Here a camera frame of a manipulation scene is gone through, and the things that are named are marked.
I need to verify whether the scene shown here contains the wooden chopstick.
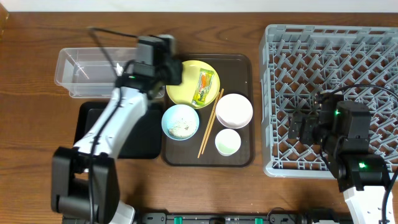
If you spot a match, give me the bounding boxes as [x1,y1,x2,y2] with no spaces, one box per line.
[197,92,221,159]
[201,88,224,155]

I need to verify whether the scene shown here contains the grey dishwasher rack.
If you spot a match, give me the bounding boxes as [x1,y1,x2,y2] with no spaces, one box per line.
[259,24,397,179]

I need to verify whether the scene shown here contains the pile of rice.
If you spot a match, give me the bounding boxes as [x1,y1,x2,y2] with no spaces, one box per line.
[169,120,196,139]

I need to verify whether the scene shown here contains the light blue bowl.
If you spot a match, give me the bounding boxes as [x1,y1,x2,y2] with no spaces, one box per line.
[161,105,200,141]

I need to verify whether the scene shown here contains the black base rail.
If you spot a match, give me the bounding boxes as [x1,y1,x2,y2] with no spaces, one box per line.
[133,207,353,224]

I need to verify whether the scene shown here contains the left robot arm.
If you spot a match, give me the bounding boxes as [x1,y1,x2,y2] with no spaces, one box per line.
[50,34,183,223]

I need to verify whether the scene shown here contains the black plastic tray bin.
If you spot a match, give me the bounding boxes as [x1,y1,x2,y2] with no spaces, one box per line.
[74,101,164,159]

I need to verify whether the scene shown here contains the wooden chopstick left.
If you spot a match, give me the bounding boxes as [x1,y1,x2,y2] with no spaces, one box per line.
[197,92,221,159]

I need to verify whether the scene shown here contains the green orange snack wrapper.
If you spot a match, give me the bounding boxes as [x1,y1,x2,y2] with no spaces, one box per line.
[192,68,215,106]

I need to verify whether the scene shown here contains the pink bowl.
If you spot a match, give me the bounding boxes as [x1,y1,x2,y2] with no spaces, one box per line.
[215,93,253,129]

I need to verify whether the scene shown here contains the yellow plate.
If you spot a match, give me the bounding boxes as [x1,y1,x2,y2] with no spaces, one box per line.
[166,60,220,109]

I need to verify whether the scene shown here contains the clear plastic bin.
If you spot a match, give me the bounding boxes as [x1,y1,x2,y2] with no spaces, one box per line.
[54,47,167,100]

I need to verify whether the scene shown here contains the dark brown serving tray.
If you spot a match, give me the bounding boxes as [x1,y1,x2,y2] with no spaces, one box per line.
[162,54,255,167]

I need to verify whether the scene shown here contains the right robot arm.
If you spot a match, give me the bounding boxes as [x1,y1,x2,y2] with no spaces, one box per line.
[288,93,397,223]

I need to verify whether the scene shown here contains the white green cup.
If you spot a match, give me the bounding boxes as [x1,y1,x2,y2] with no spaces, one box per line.
[215,129,241,156]

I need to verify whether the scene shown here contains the wooden chopstick right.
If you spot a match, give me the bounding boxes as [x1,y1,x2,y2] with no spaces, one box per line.
[201,88,224,155]

